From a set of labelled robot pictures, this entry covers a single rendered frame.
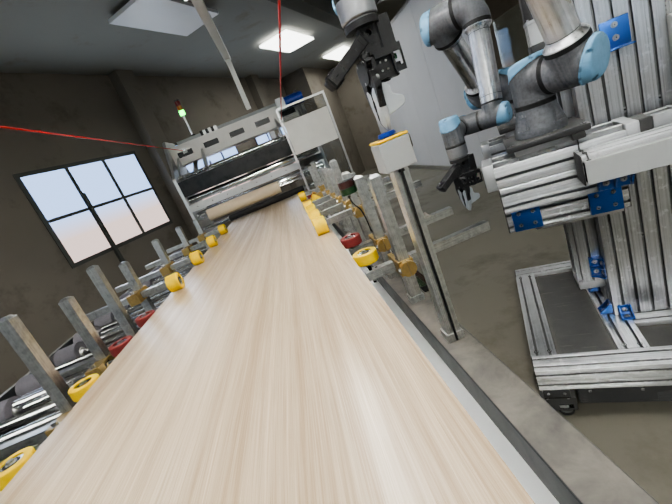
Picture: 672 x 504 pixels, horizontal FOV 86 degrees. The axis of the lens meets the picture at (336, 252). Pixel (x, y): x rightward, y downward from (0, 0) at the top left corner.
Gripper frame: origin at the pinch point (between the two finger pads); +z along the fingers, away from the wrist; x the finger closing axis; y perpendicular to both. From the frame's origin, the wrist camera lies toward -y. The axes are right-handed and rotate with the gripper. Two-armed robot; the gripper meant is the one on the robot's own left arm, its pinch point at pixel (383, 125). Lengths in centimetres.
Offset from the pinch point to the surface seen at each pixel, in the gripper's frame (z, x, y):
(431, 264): 32.8, -2.4, -0.4
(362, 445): 34, -42, -28
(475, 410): 62, -16, -5
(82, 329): 25, 46, -109
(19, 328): 13, 24, -107
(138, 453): 34, -23, -65
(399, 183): 12.5, -1.7, -1.3
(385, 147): 4.1, -3.5, -2.2
